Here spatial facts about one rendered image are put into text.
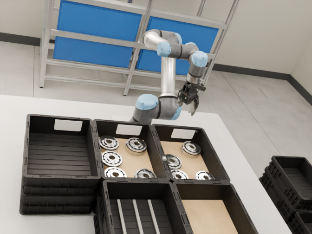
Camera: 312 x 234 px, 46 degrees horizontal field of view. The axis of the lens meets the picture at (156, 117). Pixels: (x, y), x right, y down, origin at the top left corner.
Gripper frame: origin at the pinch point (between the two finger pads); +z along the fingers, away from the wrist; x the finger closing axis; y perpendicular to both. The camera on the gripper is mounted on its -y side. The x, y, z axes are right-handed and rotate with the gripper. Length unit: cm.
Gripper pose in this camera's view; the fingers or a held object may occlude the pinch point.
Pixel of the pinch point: (186, 109)
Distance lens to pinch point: 199.7
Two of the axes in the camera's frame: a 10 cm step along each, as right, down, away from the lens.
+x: 6.9, 5.5, -4.6
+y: -7.0, 3.6, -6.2
